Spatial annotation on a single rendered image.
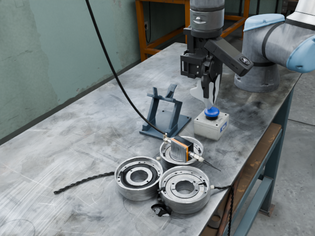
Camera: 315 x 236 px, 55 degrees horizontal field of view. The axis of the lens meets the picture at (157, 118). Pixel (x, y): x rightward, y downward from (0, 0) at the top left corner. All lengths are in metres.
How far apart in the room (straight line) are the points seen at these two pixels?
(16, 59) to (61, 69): 0.38
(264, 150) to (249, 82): 0.29
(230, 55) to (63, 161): 0.48
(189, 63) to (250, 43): 0.31
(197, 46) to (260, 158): 0.57
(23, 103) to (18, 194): 1.64
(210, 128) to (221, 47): 0.22
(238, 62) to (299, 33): 0.26
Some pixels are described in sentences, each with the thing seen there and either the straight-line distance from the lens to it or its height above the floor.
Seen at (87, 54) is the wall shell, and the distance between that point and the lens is 2.66.
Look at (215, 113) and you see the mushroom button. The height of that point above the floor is 0.87.
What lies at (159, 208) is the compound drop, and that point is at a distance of 0.64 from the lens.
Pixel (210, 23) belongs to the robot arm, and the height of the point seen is 1.10.
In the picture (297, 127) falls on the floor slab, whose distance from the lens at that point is 2.38.
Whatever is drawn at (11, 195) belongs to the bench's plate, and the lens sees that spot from 0.77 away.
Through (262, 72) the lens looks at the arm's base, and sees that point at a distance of 1.03.
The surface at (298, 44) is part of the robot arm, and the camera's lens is 0.90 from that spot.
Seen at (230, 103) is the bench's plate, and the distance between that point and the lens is 0.97.
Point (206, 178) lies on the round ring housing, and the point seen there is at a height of 0.83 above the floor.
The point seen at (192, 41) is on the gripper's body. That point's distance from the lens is 0.73.
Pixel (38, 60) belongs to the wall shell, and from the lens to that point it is 2.36.
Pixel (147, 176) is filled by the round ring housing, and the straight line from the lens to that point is 0.68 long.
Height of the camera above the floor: 1.29
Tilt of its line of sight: 33 degrees down
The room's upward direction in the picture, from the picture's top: 4 degrees counter-clockwise
